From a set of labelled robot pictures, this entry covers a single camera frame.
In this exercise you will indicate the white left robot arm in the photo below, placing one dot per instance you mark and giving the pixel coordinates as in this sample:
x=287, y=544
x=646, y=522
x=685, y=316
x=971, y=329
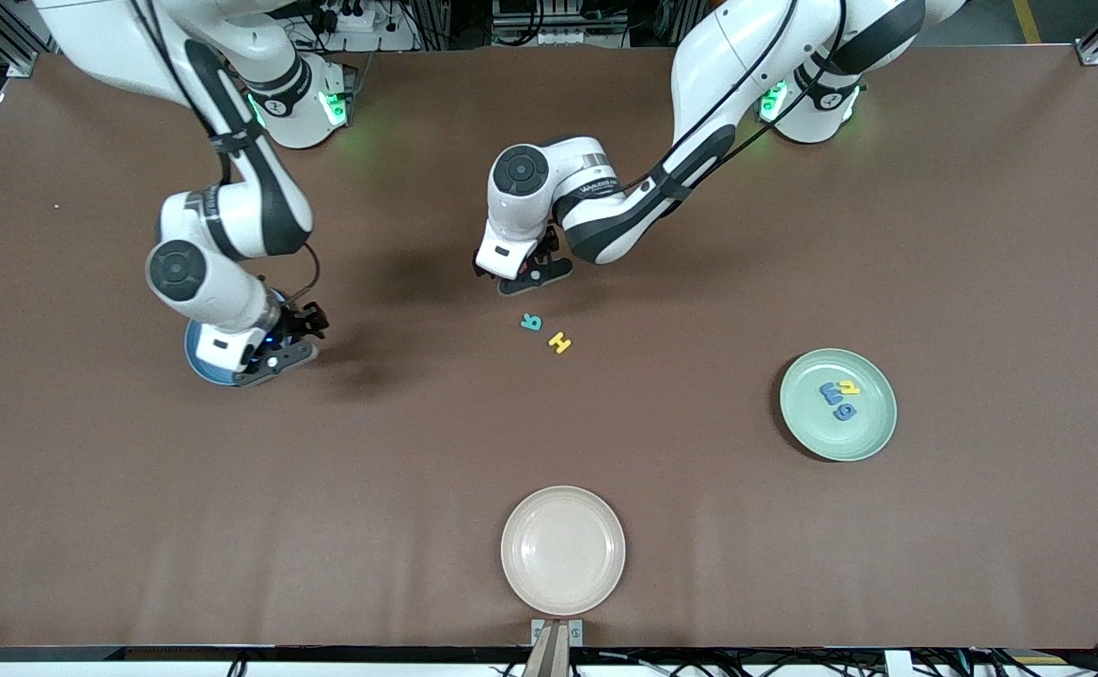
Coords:
x=746, y=47

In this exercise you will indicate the blue plate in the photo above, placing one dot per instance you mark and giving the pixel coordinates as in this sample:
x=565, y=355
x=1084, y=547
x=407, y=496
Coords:
x=212, y=375

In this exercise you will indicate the white power strip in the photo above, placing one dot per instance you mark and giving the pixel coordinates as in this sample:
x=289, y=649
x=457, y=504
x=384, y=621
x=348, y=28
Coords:
x=380, y=39

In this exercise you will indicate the blue uppercase E foam letter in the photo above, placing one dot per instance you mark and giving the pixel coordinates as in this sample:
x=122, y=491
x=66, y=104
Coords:
x=829, y=392

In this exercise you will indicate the blue lowercase g foam letter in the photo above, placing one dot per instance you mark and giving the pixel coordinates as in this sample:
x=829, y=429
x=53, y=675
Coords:
x=838, y=412

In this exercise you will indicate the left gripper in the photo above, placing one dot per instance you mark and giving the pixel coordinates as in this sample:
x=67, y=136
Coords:
x=478, y=268

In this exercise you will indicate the grey metal mount bracket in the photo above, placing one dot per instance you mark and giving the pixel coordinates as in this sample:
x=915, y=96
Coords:
x=577, y=632

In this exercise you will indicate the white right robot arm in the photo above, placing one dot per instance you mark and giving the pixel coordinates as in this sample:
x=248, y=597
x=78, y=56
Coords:
x=300, y=127

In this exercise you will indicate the beige camera mount pole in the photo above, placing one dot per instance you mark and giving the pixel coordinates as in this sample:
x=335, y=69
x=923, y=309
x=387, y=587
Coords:
x=549, y=658

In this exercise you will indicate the teal uppercase R foam letter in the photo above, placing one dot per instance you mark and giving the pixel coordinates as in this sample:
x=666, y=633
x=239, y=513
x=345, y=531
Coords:
x=531, y=322

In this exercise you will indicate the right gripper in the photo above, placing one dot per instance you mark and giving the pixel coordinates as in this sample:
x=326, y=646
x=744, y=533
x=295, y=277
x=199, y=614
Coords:
x=307, y=321

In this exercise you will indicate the green plate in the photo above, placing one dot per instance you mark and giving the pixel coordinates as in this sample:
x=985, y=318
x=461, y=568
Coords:
x=864, y=437

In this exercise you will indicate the yellow uppercase H foam letter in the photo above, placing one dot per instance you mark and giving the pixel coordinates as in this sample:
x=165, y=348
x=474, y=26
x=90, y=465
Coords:
x=560, y=343

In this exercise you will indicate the beige plate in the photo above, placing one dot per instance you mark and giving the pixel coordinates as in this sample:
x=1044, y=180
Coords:
x=563, y=555

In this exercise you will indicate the white black electronics box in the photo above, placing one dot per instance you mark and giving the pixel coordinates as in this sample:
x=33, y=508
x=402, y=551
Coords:
x=558, y=38

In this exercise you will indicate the brown table mat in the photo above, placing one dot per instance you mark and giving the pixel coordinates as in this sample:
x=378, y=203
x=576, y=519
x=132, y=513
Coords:
x=549, y=423

